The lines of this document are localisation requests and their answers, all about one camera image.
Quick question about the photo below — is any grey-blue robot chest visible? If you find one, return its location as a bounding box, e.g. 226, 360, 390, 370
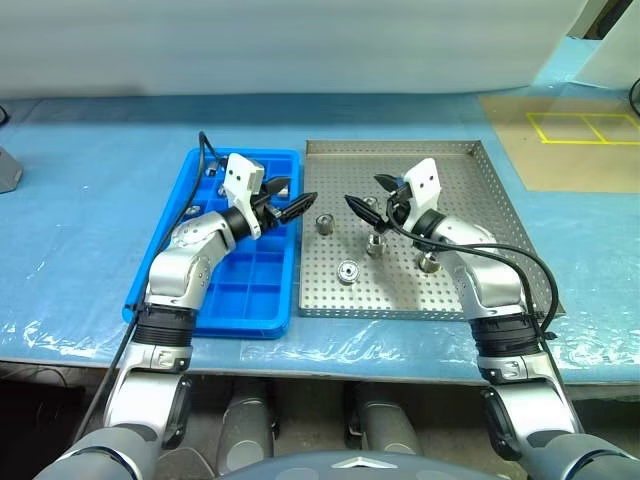
214, 442, 451, 480

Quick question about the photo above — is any brown mat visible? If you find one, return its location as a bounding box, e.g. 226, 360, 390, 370
478, 95, 640, 194

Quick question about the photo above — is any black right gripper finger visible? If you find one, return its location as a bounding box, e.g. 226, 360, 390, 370
344, 194, 390, 232
373, 172, 402, 195

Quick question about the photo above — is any blue plastic compartment tray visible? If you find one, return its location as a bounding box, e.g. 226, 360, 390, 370
122, 147, 303, 341

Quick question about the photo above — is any white panel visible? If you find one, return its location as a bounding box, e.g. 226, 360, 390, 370
567, 0, 640, 91

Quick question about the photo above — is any grey perforated metal box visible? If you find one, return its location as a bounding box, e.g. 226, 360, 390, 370
0, 147, 25, 195

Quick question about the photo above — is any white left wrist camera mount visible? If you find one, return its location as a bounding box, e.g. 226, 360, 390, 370
222, 153, 265, 239

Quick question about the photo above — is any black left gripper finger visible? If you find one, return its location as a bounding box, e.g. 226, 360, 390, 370
275, 190, 320, 225
262, 175, 292, 198

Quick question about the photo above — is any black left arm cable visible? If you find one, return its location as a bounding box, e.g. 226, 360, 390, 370
74, 130, 226, 451

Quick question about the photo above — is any blue table cover sheet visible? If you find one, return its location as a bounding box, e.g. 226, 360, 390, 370
0, 39, 640, 386

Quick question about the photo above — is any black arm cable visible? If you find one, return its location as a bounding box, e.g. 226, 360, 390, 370
74, 130, 226, 451
384, 197, 589, 441

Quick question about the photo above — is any dark grey rounded shape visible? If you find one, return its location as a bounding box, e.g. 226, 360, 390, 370
217, 382, 279, 476
344, 382, 424, 456

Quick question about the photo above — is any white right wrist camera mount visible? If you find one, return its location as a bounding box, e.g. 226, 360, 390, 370
399, 157, 444, 234

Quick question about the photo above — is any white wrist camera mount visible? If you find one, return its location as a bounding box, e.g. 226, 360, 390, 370
222, 153, 265, 239
399, 157, 444, 234

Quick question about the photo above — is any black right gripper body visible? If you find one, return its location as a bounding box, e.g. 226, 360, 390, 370
384, 180, 415, 225

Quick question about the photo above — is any white backdrop board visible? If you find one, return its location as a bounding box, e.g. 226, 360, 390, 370
0, 0, 591, 99

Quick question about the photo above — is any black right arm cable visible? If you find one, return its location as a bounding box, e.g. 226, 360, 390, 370
384, 197, 589, 441

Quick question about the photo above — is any perforated metal tray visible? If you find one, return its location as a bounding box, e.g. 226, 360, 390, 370
298, 139, 566, 320

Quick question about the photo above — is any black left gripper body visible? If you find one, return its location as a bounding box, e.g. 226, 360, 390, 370
248, 187, 282, 234

